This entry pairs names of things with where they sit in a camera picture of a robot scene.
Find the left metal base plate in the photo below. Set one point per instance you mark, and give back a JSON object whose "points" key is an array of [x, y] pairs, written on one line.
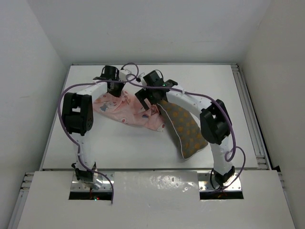
{"points": [[101, 184]]}

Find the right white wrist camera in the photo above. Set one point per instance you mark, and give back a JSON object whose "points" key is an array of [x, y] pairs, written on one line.
{"points": [[143, 82]]}

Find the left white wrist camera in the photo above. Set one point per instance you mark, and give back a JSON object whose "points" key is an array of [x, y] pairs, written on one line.
{"points": [[124, 75]]}

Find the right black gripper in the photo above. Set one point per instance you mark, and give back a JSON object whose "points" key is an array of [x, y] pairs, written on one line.
{"points": [[144, 97]]}

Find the right aluminium frame rail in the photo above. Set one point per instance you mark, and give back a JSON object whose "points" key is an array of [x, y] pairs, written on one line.
{"points": [[256, 136]]}

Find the grey orange dotted pillow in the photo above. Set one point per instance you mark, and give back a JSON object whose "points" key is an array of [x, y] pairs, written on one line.
{"points": [[183, 129]]}

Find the white front cover board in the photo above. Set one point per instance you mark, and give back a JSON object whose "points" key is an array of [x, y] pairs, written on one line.
{"points": [[156, 200]]}

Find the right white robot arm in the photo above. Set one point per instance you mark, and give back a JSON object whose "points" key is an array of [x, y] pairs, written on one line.
{"points": [[194, 118]]}

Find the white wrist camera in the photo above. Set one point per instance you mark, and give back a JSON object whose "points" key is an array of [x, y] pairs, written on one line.
{"points": [[124, 75], [143, 82]]}

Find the left aluminium frame rail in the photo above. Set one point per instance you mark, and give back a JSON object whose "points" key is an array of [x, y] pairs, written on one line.
{"points": [[21, 200]]}

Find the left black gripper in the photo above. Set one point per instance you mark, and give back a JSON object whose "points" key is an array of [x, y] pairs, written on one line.
{"points": [[117, 93]]}

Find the aluminium frame rail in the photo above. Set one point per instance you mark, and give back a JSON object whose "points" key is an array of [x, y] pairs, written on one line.
{"points": [[21, 200], [256, 136]]}

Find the pink cartoon print pillowcase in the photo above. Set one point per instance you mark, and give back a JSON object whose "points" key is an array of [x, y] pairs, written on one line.
{"points": [[128, 110]]}

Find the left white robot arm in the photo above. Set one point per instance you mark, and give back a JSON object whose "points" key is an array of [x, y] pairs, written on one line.
{"points": [[75, 111]]}

